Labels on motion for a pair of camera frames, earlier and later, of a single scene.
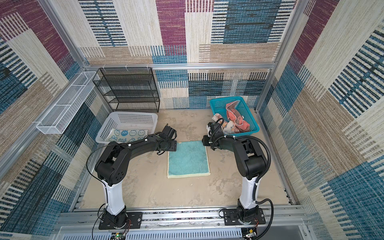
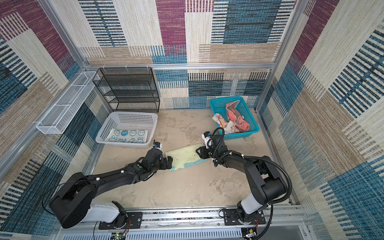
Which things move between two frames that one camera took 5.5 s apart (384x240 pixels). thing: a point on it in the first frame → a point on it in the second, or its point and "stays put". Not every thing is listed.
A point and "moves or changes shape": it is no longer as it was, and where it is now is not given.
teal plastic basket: x=219 y=106 stays put
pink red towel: x=235 y=116 stays put
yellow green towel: x=189 y=159 moves or changes shape
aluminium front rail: x=283 y=217 stays put
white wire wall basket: x=58 y=118 stays put
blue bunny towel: x=124 y=135 stays put
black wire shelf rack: x=129 y=89 stays put
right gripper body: x=206 y=139 → x=206 y=153
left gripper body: x=173 y=146 → x=165 y=165
